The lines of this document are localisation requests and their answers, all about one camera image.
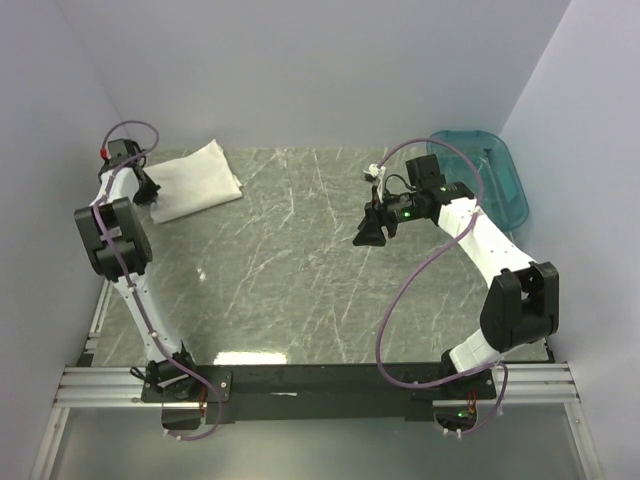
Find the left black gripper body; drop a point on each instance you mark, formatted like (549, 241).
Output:
(147, 193)

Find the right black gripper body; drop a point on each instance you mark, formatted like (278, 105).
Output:
(406, 208)

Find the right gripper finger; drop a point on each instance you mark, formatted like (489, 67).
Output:
(370, 229)
(379, 211)

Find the teal plastic bin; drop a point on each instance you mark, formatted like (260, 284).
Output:
(504, 199)

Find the white t-shirt red print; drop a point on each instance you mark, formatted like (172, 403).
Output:
(193, 183)

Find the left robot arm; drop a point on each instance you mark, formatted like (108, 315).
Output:
(119, 250)

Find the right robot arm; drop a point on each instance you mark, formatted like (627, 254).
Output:
(522, 303)

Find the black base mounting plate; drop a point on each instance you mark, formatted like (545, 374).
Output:
(334, 391)

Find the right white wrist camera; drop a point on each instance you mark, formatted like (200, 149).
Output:
(375, 175)

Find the aluminium frame rail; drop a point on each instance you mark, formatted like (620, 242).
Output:
(114, 387)

